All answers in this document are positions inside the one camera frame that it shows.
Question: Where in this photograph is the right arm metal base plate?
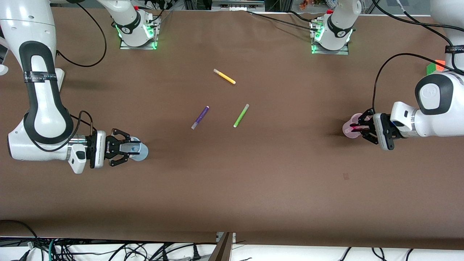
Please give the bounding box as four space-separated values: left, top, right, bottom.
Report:
120 16 160 50

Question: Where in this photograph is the black looped floor cable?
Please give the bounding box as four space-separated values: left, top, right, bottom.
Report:
0 219 42 261

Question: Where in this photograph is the black base connector cable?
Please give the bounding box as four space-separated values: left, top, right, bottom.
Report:
140 2 173 22

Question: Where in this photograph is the long black table cable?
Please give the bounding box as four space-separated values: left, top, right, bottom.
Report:
246 10 319 31

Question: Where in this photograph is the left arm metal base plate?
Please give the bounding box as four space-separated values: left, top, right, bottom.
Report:
310 20 350 55

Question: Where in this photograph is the aluminium frame structure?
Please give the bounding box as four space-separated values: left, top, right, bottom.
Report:
183 0 290 11

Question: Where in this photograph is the pink translucent plastic cup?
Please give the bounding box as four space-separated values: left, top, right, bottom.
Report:
342 113 365 139

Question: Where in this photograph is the colourful puzzle cube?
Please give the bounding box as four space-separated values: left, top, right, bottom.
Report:
427 60 446 75

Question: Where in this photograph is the green marker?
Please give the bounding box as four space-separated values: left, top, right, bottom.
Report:
233 104 250 128

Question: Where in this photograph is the yellow marker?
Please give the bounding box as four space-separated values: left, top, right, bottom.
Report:
213 69 236 85

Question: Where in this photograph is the purple marker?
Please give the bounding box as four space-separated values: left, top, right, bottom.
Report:
191 105 210 130

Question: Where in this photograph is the brown wooden post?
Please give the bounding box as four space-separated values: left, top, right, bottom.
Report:
208 232 234 261

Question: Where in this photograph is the light blue plastic cup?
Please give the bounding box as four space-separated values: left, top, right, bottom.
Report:
125 137 149 162

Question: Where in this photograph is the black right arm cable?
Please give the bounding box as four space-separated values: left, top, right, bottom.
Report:
31 3 107 153

